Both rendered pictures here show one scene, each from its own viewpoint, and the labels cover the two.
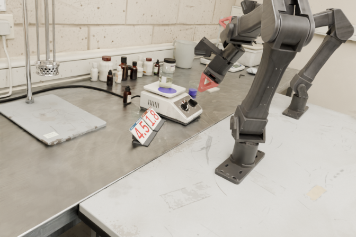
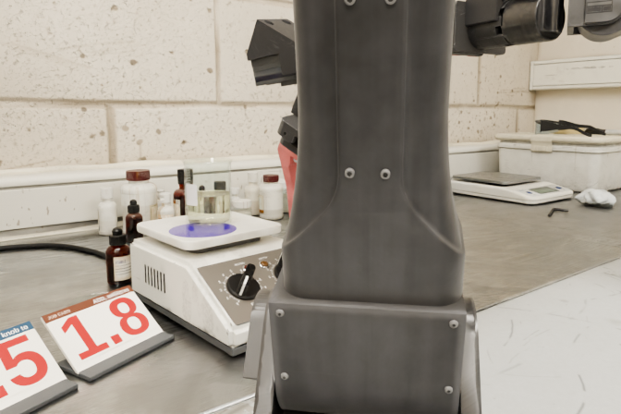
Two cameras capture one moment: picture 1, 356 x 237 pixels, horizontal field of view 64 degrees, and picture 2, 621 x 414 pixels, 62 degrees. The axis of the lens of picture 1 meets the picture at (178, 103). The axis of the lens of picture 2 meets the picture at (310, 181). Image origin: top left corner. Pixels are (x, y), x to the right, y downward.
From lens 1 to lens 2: 0.60 m
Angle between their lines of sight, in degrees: 24
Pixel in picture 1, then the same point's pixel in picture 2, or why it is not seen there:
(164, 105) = (176, 279)
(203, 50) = (273, 60)
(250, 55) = (587, 162)
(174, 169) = not seen: outside the picture
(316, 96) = not seen: outside the picture
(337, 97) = not seen: outside the picture
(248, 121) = (309, 321)
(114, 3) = (180, 52)
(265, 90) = (340, 33)
